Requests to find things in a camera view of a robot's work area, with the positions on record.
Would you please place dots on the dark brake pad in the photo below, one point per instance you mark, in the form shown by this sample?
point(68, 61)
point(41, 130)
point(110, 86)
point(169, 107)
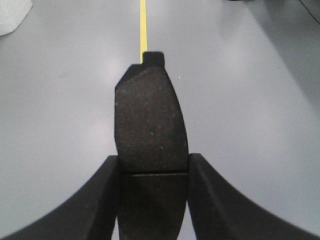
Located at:
point(152, 148)

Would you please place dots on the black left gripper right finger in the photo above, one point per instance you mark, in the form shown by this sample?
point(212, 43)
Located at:
point(220, 212)

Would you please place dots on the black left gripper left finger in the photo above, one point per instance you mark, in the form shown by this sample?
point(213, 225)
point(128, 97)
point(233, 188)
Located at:
point(89, 214)

